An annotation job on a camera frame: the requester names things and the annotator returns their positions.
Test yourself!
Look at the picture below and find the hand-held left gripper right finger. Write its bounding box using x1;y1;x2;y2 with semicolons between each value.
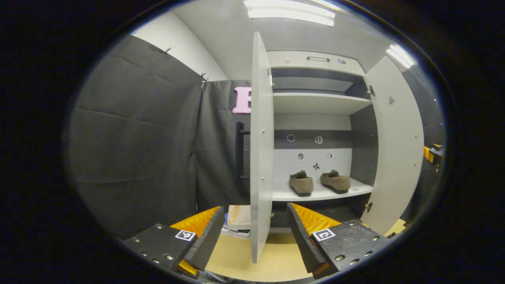
286;202;392;280

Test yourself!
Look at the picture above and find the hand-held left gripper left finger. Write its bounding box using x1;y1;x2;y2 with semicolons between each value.
123;206;226;280

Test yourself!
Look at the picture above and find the grey cabinet door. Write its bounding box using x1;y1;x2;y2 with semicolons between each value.
362;56;425;236
249;32;275;264

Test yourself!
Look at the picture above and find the brown fuzzy shoe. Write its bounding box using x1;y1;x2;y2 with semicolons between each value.
319;169;351;194
288;170;314;197

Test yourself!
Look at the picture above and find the grey shoe cabinet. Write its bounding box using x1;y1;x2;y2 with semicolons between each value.
266;50;380;234

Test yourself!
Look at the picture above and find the stack of books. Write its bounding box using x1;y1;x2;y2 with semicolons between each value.
224;204;252;240

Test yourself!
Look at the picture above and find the narrow ceiling light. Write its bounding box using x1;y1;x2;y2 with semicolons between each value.
386;43;415;69

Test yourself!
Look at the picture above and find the black backdrop cloth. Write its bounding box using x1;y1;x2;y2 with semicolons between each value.
65;35;448;240

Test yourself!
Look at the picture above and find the large ceiling light panel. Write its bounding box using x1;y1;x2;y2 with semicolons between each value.
243;0;336;27

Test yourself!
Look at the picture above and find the black left door handle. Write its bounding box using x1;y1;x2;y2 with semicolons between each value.
236;121;251;181

